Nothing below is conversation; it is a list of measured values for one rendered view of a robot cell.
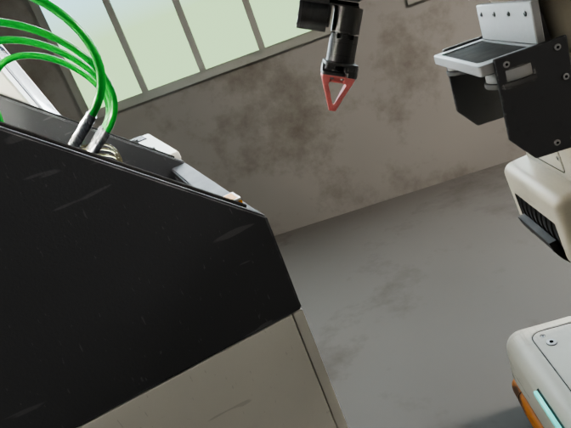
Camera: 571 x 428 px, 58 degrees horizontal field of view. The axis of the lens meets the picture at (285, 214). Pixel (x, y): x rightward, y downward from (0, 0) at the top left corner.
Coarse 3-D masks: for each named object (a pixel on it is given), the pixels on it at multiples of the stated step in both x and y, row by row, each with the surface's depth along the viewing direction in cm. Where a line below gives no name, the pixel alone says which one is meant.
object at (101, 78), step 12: (36, 0) 77; (48, 0) 77; (60, 12) 77; (72, 24) 78; (84, 36) 78; (96, 48) 79; (96, 60) 80; (96, 72) 80; (96, 96) 82; (96, 108) 82
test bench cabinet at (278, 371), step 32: (288, 320) 78; (224, 352) 76; (256, 352) 78; (288, 352) 80; (160, 384) 73; (192, 384) 75; (224, 384) 77; (256, 384) 79; (288, 384) 81; (320, 384) 83; (128, 416) 73; (160, 416) 74; (192, 416) 76; (224, 416) 78; (256, 416) 80; (288, 416) 82; (320, 416) 84
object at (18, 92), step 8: (0, 72) 119; (8, 72) 130; (0, 80) 119; (8, 80) 120; (0, 88) 119; (8, 88) 120; (16, 88) 121; (8, 96) 120; (16, 96) 121; (24, 96) 122; (32, 104) 126
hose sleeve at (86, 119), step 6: (84, 120) 83; (90, 120) 83; (78, 126) 84; (84, 126) 83; (90, 126) 84; (78, 132) 83; (84, 132) 84; (72, 138) 84; (78, 138) 84; (84, 138) 85; (72, 144) 84; (78, 144) 84
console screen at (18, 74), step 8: (0, 48) 152; (0, 56) 135; (8, 64) 141; (16, 64) 166; (16, 72) 144; (24, 72) 170; (16, 80) 132; (24, 80) 148; (24, 88) 133; (32, 88) 154; (32, 96) 137; (40, 96) 159; (40, 104) 138; (48, 104) 165; (56, 112) 171
